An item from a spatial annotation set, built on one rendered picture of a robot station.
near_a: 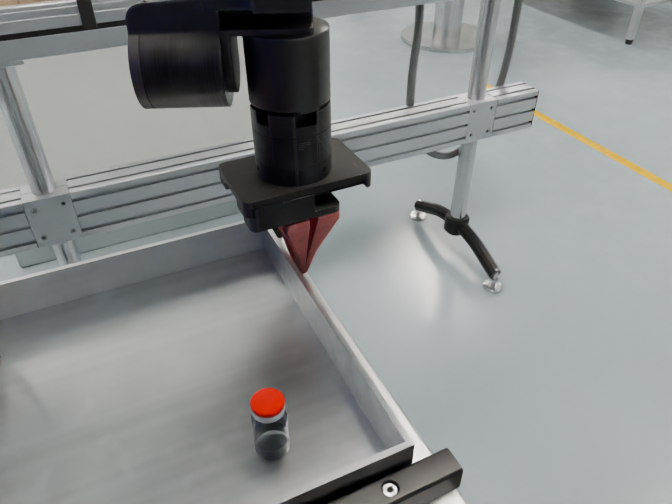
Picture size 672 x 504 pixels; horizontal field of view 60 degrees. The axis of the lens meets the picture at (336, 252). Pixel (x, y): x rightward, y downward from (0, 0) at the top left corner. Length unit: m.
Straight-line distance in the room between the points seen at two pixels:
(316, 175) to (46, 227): 1.05
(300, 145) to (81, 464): 0.25
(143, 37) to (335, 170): 0.16
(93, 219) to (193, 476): 1.07
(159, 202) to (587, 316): 1.26
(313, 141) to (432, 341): 1.32
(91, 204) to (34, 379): 0.94
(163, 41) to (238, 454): 0.26
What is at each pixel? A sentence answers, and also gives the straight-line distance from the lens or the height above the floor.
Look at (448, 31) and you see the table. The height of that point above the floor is 0.07.
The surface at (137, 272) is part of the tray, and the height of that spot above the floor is 0.89.
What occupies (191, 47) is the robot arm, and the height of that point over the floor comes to 1.09.
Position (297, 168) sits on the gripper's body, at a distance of 0.41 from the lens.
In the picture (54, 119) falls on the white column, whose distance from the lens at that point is 1.94.
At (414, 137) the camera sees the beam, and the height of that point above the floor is 0.48.
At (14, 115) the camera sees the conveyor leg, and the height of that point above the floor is 0.73.
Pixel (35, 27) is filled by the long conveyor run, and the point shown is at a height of 0.90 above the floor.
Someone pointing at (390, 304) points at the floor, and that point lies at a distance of 1.78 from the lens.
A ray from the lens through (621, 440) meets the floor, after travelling 1.61.
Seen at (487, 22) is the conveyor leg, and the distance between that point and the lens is 1.66.
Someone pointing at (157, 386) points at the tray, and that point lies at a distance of 0.44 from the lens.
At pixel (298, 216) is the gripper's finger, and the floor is 0.97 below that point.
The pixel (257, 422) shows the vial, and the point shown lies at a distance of 0.36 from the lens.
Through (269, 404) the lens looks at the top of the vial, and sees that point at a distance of 0.35.
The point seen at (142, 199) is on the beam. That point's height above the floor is 0.49.
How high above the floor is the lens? 1.21
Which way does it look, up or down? 38 degrees down
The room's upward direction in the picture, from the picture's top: straight up
